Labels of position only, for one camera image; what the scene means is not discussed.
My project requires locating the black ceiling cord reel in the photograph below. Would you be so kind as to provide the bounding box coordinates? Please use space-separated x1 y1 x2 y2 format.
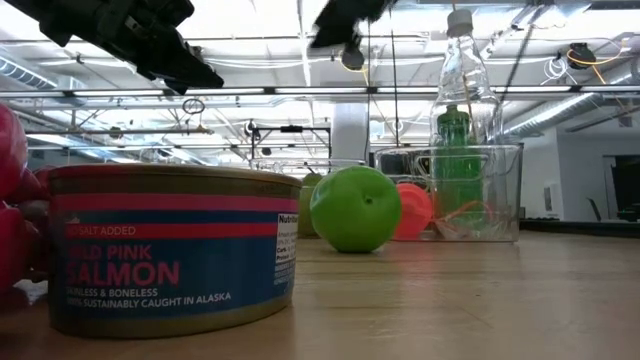
341 45 366 72
567 42 596 71

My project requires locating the dark red grape bunch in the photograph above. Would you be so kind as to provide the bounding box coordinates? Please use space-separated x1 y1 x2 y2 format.
19 166 55 274

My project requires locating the clear water bottle white cap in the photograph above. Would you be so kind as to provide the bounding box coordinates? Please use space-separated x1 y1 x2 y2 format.
429 8 504 236

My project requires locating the salmon can gold lid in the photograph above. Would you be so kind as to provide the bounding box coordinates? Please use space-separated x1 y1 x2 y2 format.
47 163 304 340

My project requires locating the green squeeze bottle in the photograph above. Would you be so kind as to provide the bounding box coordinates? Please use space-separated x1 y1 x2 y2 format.
432 103 485 221

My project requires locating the green pear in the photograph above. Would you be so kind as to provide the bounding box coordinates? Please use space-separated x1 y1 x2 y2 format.
298 172 324 237

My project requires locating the red bell pepper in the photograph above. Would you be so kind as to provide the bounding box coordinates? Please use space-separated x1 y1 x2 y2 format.
0 103 31 299

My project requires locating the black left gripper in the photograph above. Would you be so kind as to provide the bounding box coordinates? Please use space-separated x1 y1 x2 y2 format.
4 0 225 96

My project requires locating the thin black vertical pole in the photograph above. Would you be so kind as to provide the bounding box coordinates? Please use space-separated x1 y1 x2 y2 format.
366 19 372 166

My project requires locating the orange squeeze bottle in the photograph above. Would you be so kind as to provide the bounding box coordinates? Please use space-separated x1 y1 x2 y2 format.
393 182 434 241

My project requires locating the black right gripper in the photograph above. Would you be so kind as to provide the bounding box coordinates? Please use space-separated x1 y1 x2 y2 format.
309 0 399 50

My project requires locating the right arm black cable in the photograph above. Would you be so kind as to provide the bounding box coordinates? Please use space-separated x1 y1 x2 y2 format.
501 22 534 104

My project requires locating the green apple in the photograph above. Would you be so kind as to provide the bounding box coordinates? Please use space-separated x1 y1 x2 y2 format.
309 165 402 254

